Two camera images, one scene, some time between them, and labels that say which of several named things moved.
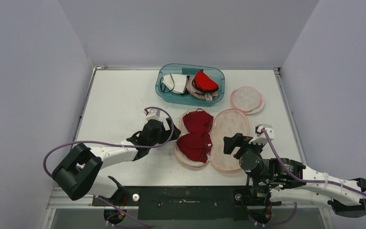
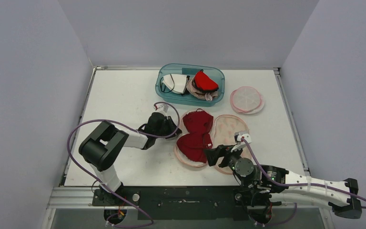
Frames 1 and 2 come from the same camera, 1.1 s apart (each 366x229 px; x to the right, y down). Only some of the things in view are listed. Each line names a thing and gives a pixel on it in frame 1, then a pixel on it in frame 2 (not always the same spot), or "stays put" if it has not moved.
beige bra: (208, 95) stays put
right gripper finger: (229, 144) to (213, 154)
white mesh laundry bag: (247, 99) stays put
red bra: (203, 82) stays put
